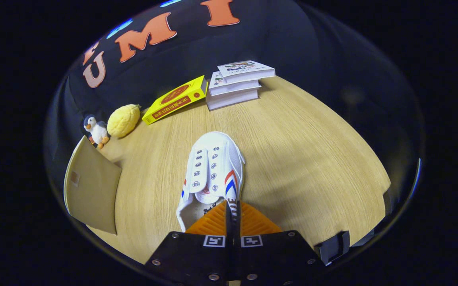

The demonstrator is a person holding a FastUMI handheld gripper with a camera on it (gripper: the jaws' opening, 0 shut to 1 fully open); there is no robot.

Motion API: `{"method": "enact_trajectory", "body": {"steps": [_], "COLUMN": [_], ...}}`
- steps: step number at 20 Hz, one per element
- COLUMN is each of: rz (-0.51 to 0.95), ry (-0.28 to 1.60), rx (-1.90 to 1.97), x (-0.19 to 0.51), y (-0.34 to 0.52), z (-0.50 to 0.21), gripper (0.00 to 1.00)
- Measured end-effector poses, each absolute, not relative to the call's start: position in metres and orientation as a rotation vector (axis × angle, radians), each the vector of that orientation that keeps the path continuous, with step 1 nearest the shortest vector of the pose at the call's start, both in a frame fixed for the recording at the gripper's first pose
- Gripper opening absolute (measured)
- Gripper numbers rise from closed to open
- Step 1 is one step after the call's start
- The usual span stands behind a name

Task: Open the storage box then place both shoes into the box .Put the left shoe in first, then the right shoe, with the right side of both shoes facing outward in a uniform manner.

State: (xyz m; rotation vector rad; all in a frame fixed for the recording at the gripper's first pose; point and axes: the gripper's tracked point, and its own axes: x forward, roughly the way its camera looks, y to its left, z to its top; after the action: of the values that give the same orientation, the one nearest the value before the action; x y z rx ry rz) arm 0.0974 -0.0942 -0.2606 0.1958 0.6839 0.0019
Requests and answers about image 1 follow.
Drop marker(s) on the penguin plush toy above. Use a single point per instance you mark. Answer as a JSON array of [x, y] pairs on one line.
[[97, 131]]

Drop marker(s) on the black table clamp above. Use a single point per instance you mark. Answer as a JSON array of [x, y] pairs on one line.
[[332, 247]]

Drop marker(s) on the yellow book with red circle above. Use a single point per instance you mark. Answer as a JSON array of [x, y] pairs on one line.
[[175, 100]]

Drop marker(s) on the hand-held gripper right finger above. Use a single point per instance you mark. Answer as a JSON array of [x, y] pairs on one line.
[[276, 258]]

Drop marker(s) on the white thick book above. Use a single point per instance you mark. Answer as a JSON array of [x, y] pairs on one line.
[[231, 101]]

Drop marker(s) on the white book with bird cover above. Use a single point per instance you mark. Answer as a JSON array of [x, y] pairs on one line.
[[245, 70]]

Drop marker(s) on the beige fabric storage box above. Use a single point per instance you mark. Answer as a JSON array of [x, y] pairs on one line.
[[92, 186]]

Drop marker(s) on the white illustrated book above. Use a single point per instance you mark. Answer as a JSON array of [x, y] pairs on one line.
[[233, 87]]

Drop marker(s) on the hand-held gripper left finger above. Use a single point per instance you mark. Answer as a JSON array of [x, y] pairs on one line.
[[189, 258]]

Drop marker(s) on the yellow round plush bun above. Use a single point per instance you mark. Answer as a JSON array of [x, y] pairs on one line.
[[123, 121]]

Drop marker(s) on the white canvas shoe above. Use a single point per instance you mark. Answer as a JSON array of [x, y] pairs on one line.
[[213, 167]]

